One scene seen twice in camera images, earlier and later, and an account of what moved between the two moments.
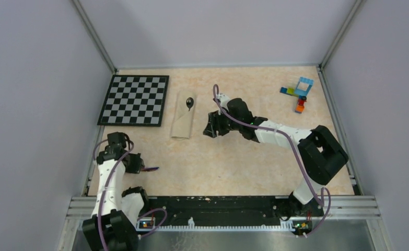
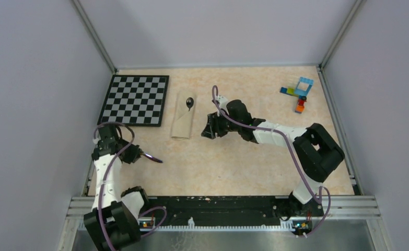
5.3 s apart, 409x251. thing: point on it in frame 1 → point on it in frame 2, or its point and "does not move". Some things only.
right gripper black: [214, 125] does not move
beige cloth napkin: [183, 118] does not move
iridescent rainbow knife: [149, 169] → [152, 157]
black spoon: [189, 102] does not move
